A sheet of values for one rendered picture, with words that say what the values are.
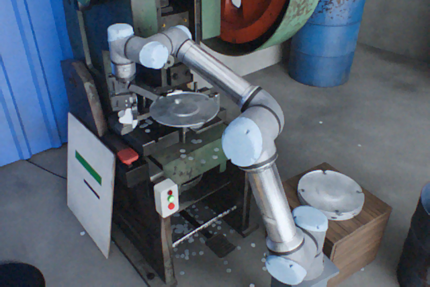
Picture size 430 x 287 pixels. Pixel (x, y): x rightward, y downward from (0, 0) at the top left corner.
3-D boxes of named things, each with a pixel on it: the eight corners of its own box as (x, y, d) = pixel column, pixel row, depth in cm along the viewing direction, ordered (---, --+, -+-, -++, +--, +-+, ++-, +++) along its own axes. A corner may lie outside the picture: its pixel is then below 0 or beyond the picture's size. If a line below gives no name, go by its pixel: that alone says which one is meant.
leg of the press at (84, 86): (178, 284, 179) (166, 119, 131) (157, 299, 173) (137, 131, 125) (92, 183, 239) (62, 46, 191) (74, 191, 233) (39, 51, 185)
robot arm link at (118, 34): (121, 33, 110) (100, 27, 113) (124, 68, 116) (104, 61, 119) (140, 26, 115) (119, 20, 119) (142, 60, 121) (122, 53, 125)
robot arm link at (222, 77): (303, 105, 113) (179, 13, 123) (287, 121, 105) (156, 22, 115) (284, 130, 121) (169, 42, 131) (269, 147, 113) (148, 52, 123)
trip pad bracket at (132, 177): (152, 199, 152) (148, 160, 142) (131, 210, 147) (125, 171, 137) (145, 191, 156) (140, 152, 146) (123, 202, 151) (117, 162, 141)
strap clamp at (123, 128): (156, 121, 167) (154, 101, 162) (121, 135, 158) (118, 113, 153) (148, 115, 171) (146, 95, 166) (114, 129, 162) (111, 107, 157)
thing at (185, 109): (175, 136, 144) (175, 134, 144) (136, 106, 163) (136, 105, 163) (232, 111, 160) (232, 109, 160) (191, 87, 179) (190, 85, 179)
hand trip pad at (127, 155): (142, 171, 141) (140, 154, 137) (127, 178, 138) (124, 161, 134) (132, 162, 146) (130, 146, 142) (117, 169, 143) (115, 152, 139)
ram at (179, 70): (197, 80, 160) (196, 9, 144) (168, 91, 152) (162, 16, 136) (173, 67, 171) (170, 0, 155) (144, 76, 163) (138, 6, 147)
